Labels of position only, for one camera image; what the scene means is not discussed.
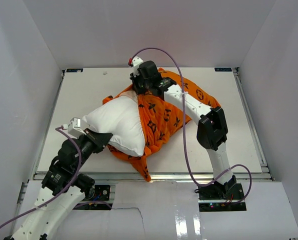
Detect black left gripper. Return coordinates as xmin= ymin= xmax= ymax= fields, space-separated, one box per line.
xmin=72 ymin=127 xmax=113 ymax=171

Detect orange patterned pillowcase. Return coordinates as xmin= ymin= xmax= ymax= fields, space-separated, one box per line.
xmin=108 ymin=67 xmax=221 ymax=182

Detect white pillow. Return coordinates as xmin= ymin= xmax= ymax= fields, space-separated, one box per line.
xmin=82 ymin=90 xmax=145 ymax=157

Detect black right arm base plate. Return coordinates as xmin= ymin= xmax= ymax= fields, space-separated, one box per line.
xmin=194 ymin=183 xmax=245 ymax=202

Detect aluminium table frame rail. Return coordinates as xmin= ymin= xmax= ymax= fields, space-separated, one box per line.
xmin=10 ymin=66 xmax=275 ymax=240

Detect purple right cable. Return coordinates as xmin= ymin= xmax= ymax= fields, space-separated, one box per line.
xmin=131 ymin=47 xmax=253 ymax=205

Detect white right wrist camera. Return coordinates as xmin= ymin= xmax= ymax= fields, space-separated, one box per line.
xmin=128 ymin=56 xmax=144 ymax=77

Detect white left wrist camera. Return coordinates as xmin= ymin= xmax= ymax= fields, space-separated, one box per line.
xmin=62 ymin=117 xmax=86 ymax=138

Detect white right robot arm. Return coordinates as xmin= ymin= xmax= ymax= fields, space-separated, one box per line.
xmin=128 ymin=56 xmax=237 ymax=200

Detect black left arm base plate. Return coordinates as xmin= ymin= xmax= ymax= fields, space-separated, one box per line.
xmin=84 ymin=184 xmax=111 ymax=201

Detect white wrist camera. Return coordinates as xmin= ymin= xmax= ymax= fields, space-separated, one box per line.
xmin=128 ymin=56 xmax=144 ymax=77
xmin=62 ymin=117 xmax=86 ymax=138

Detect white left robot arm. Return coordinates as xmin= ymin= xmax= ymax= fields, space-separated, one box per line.
xmin=7 ymin=128 xmax=113 ymax=240

